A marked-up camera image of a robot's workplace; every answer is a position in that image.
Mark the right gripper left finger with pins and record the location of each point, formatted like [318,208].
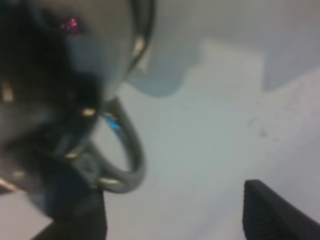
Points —
[91,224]

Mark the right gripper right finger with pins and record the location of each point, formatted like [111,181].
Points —
[267,216]

